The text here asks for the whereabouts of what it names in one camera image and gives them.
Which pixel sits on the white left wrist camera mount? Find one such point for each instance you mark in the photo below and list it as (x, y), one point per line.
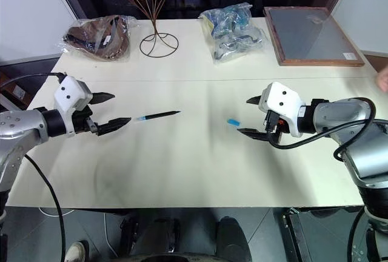
(71, 92)

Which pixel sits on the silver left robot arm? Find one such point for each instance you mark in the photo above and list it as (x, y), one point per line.
(18, 125)

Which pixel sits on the plastic bag with blue items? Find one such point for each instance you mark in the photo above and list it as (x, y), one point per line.
(233, 31)

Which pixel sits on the brown hat in plastic bag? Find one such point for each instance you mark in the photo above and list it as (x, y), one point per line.
(103, 37)

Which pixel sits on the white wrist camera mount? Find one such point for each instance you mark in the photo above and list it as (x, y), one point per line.
(71, 92)
(282, 98)

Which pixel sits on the blue pen cap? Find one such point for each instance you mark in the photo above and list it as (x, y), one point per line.
(233, 122)

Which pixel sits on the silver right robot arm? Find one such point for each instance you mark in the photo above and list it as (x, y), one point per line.
(342, 113)

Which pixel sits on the bystander bare hand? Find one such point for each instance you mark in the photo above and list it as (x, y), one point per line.
(384, 78)

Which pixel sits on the black pen with blue grip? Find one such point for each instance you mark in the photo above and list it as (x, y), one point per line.
(160, 114)

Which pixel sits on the black metal frame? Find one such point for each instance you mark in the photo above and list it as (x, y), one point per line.
(292, 234)

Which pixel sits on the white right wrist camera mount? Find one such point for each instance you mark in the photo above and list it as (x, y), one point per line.
(282, 98)

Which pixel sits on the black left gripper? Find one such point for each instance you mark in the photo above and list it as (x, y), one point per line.
(82, 121)

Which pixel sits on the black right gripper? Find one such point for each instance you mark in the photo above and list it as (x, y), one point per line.
(274, 124)

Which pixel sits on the brown box with white label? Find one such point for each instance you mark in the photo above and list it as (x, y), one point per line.
(13, 92)

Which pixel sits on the wooden framed glass board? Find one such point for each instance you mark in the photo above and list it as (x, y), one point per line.
(312, 36)

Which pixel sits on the white sneaker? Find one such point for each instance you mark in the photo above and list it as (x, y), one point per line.
(75, 251)

